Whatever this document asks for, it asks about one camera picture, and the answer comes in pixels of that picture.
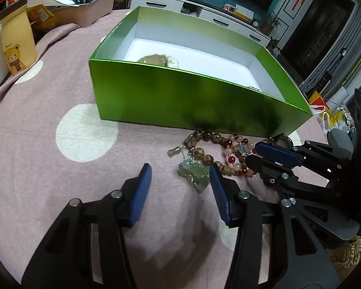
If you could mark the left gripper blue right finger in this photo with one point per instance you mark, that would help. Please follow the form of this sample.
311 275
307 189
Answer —
226 194

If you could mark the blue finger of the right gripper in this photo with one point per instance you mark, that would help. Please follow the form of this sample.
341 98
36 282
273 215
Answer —
270 172
274 153

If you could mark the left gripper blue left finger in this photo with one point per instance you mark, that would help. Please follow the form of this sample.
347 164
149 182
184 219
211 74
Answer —
135 192

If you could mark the black strap wristwatch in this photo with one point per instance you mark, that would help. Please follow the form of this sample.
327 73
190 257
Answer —
280 141

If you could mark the cream chunky wristwatch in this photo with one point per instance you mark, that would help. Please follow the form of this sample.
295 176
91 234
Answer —
160 60

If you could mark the tan knitted sleeve forearm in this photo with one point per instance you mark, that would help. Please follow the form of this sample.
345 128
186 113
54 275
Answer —
346 257

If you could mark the white plastic shopping bag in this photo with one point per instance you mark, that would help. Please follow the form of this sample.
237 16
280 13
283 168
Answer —
322 116

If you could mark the orange paper bag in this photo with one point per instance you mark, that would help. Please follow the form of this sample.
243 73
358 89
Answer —
317 104

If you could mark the pink polka dot tablecloth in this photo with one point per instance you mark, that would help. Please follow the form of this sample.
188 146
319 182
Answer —
54 147

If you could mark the green gift box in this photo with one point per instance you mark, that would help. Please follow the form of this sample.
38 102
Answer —
225 82

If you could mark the potted green plant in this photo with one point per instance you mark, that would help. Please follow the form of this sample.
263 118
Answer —
271 21

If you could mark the white TV cabinet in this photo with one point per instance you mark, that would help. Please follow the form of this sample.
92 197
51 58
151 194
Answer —
207 13

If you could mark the yellow bear bottle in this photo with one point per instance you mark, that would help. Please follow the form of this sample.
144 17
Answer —
18 44

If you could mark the pink desk organizer tray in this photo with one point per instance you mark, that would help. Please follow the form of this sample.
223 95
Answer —
84 15

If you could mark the yellow snack bag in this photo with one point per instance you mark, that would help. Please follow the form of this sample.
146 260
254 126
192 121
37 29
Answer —
40 18

